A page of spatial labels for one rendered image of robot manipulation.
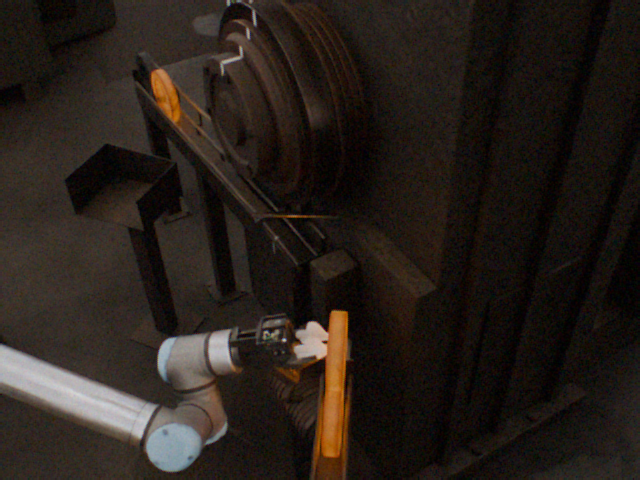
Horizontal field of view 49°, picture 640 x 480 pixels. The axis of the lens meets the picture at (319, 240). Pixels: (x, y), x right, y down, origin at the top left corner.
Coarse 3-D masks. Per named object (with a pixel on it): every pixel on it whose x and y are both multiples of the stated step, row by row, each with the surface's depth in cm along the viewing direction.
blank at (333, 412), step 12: (336, 396) 140; (324, 408) 139; (336, 408) 139; (324, 420) 138; (336, 420) 138; (324, 432) 138; (336, 432) 138; (324, 444) 139; (336, 444) 139; (336, 456) 142
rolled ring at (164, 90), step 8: (160, 72) 241; (152, 80) 249; (160, 80) 239; (168, 80) 239; (160, 88) 252; (168, 88) 239; (160, 96) 253; (168, 96) 239; (176, 96) 240; (160, 104) 253; (168, 104) 242; (176, 104) 241; (168, 112) 251; (176, 112) 243; (176, 120) 247
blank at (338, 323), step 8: (336, 312) 139; (344, 312) 139; (336, 320) 136; (344, 320) 136; (328, 328) 135; (336, 328) 134; (344, 328) 134; (328, 336) 133; (336, 336) 133; (344, 336) 134; (328, 344) 133; (336, 344) 133; (344, 344) 133; (328, 352) 133; (336, 352) 132; (344, 352) 133; (328, 360) 133; (336, 360) 132; (344, 360) 135; (328, 368) 133; (336, 368) 133; (344, 368) 138; (328, 376) 134; (336, 376) 133; (344, 376) 141; (328, 384) 135; (336, 384) 135
